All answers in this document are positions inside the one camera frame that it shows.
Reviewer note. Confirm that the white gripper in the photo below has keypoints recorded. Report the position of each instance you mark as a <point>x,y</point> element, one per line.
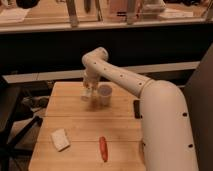
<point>90,80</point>

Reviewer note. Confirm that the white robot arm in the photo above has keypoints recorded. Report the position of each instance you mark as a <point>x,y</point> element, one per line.
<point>167,138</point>

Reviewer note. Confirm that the white paper cup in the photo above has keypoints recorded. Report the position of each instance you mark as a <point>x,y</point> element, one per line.
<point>104,92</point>

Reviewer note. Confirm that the white sponge block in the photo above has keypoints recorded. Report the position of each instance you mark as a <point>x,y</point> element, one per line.
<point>60,139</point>

